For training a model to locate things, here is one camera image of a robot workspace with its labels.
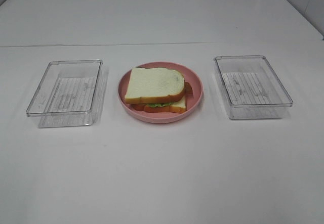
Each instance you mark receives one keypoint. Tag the green lettuce leaf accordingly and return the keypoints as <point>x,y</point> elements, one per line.
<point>159,105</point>

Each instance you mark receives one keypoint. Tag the bread slice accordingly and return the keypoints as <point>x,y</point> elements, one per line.
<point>176,107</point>
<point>154,85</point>

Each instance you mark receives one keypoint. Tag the bacon strip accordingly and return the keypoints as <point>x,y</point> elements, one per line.
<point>188,90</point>

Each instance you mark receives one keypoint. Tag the pink round plate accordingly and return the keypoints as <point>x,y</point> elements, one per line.
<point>164,117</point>

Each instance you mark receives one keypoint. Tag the left clear plastic tray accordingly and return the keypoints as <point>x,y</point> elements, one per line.
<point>69,94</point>

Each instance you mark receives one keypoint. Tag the clear plastic tray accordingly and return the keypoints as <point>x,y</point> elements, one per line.
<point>250,88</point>
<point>69,94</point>

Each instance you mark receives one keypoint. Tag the right clear plastic tray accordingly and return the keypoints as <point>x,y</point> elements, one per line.
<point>250,88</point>

